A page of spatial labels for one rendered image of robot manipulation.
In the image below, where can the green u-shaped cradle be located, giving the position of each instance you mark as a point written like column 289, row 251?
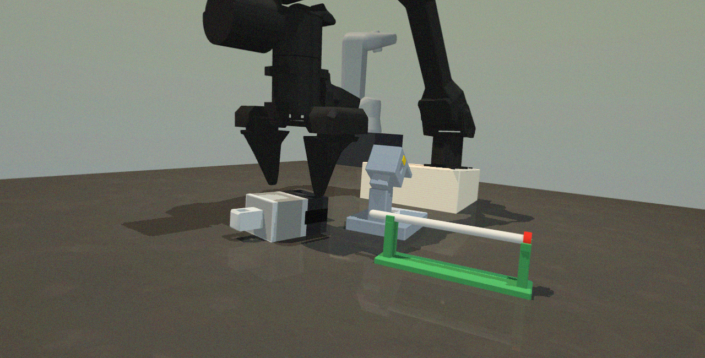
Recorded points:
column 519, row 287

